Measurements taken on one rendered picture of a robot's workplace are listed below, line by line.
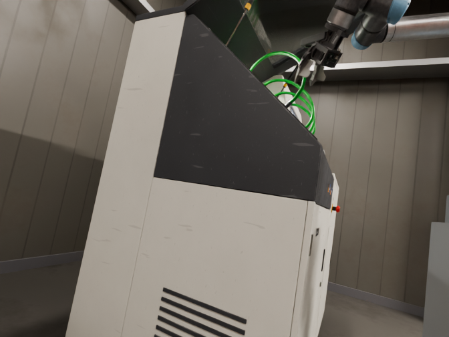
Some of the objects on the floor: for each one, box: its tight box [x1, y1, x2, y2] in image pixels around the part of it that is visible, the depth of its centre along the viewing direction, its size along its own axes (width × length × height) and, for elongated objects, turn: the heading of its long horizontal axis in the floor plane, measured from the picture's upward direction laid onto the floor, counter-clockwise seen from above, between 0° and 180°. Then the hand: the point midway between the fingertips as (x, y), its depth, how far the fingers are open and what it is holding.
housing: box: [65, 5, 188, 337], centre depth 165 cm, size 140×28×150 cm, turn 31°
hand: (303, 81), depth 98 cm, fingers open, 7 cm apart
